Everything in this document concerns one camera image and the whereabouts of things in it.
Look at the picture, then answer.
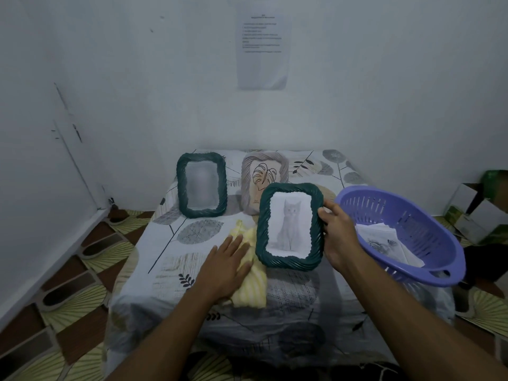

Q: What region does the yellow striped cloth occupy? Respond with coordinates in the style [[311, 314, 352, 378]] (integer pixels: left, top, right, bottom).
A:
[[228, 220, 269, 309]]

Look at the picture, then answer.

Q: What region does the green frame with blurred picture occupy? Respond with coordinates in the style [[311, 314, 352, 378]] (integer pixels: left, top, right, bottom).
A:
[[176, 152, 228, 219]]

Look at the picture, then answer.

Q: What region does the person's left hand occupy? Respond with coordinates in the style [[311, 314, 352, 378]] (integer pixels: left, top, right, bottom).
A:
[[193, 234, 255, 304]]

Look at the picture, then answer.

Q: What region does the beige frame with leaf drawing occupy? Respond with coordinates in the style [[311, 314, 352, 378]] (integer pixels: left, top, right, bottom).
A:
[[241, 151, 290, 216]]

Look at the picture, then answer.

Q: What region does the leaf patterned tablecloth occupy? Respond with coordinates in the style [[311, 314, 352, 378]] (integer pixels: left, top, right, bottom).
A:
[[102, 148, 457, 378]]

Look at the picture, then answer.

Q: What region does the black bag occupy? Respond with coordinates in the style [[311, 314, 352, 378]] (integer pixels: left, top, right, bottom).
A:
[[461, 243, 508, 291]]

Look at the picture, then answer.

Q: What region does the person's left forearm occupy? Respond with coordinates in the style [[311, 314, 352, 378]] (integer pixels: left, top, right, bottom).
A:
[[105, 289, 231, 381]]

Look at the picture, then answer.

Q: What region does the person's right forearm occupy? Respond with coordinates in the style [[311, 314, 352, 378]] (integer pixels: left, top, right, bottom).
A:
[[339, 252, 508, 381]]

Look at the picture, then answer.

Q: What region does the purple plastic basket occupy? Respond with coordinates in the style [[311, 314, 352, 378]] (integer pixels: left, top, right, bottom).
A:
[[334, 185, 466, 288]]

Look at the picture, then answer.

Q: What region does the white paper sheet with drawing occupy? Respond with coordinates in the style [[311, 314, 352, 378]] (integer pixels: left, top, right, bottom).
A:
[[354, 222, 425, 269]]

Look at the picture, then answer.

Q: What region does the white paper notice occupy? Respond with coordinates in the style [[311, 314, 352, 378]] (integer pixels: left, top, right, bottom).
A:
[[236, 8, 291, 91]]

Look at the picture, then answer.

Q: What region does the white and green cardboard box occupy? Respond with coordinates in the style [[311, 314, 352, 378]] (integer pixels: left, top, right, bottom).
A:
[[442, 182, 486, 230], [454, 170, 508, 247]]

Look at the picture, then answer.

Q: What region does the person's right hand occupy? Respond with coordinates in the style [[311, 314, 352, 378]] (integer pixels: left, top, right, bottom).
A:
[[317, 200, 368, 274]]

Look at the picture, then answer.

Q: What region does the green frame with cat picture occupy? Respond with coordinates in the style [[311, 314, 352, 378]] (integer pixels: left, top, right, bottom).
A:
[[255, 183, 325, 272]]

